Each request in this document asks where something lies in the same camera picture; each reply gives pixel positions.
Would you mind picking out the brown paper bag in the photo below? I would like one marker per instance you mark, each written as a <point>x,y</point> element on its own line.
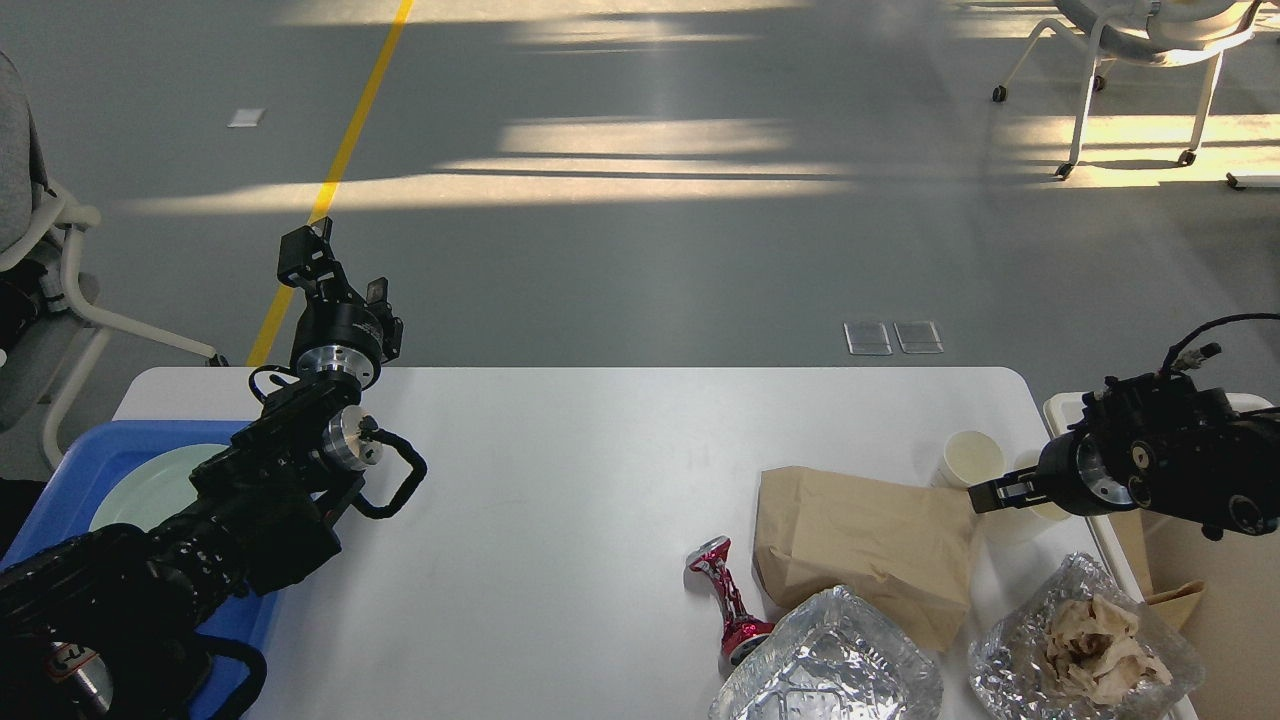
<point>908,551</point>

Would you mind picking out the light green plate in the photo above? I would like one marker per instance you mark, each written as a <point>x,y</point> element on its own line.
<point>155,491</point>

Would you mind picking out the white chair left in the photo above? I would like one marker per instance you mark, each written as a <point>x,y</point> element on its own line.
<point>53,330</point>

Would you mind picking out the right floor outlet plate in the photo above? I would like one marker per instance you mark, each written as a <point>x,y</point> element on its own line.
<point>919,337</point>

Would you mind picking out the left floor outlet plate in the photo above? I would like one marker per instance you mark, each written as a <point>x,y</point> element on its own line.
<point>868,339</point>

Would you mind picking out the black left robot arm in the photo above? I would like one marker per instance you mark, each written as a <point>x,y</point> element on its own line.
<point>106,625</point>

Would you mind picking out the cardboard piece in bin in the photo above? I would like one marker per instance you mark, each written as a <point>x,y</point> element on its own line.
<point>1175,606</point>

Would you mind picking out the white chair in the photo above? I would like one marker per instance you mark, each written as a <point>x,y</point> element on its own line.
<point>53,330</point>
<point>1153,34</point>

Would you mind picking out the floor outlet plate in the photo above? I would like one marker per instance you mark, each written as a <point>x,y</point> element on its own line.
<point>868,339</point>
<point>919,337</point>

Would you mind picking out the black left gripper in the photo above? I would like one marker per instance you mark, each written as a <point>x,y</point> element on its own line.
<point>332,334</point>

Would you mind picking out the crushed red soda can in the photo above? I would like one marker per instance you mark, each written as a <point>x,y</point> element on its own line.
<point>742,632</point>

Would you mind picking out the blue plastic tray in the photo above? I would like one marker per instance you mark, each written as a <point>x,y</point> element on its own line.
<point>96,463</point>

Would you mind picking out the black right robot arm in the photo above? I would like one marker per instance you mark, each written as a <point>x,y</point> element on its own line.
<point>1158,443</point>

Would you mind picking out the small foil piece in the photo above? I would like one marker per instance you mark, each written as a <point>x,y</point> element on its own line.
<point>1011,677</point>

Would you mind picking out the white plastic bin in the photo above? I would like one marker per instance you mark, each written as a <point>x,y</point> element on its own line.
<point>1111,532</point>

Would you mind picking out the crumpled aluminium foil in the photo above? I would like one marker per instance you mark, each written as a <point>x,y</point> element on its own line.
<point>834,657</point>

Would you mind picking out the crumpled brown paper napkin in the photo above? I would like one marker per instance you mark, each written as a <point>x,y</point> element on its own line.
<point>1093,651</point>

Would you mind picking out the white chair top right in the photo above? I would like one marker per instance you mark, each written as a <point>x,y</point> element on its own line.
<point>1153,34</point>

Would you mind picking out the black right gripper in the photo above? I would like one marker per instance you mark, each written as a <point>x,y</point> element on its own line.
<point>1071,472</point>

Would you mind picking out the white paper cup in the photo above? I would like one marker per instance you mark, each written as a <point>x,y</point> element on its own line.
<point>1015,526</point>
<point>969,458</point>

